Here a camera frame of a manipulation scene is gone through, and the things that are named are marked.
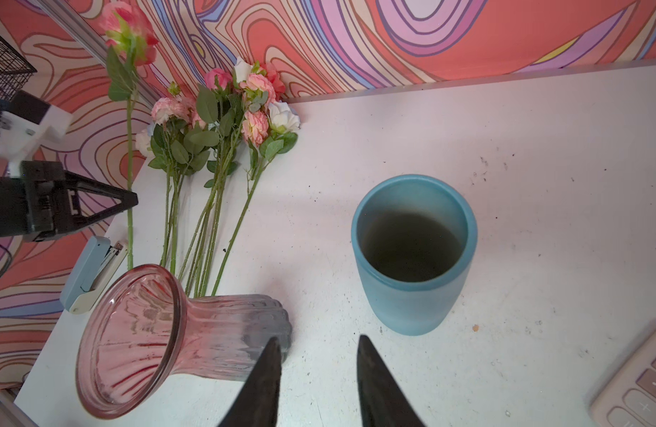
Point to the teal ceramic vase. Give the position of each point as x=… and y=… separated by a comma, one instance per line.
x=414, y=239

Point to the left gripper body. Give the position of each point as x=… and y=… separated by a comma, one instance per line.
x=33, y=205

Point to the left wire basket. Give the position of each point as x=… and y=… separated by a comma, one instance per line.
x=15, y=71

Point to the light pink carnation stem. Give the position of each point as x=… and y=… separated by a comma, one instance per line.
x=242, y=109

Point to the pink flower bunch on table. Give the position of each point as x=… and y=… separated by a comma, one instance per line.
x=168, y=146

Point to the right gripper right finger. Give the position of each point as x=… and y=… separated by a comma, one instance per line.
x=382, y=403

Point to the dark pink rose stem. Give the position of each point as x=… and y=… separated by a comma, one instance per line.
x=131, y=44

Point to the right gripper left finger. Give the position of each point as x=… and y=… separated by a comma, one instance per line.
x=258, y=400

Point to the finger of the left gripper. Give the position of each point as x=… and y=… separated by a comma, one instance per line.
x=88, y=202

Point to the white rose stem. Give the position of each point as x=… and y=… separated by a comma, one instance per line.
x=268, y=135

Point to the pink calculator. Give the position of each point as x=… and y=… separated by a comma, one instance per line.
x=629, y=397

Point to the salmon pink rose stem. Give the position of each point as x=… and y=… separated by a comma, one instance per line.
x=221, y=110

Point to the blue stapler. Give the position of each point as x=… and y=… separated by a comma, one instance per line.
x=91, y=274

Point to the pink glass vase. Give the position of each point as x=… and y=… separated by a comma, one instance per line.
x=145, y=329

